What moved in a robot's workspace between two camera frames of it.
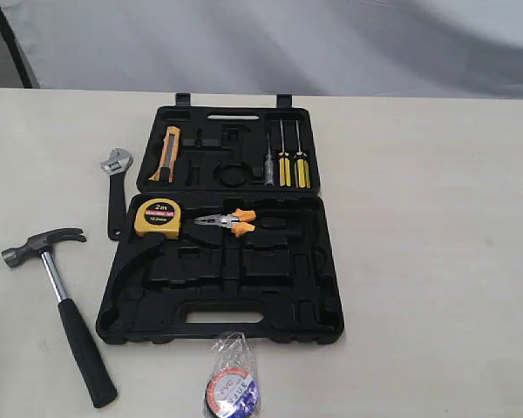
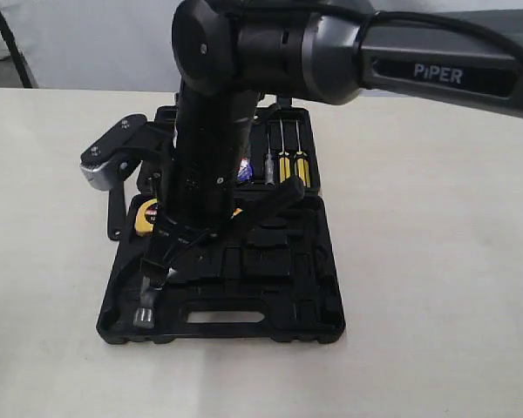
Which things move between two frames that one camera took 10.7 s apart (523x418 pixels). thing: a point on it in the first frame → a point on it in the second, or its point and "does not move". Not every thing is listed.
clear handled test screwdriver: [269, 177] does not move
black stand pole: [15, 57] does not move
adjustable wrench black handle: [116, 167] does not move
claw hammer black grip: [98, 379] → [144, 316]
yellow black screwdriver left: [284, 165] does not move
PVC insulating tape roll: [234, 388] → [245, 171]
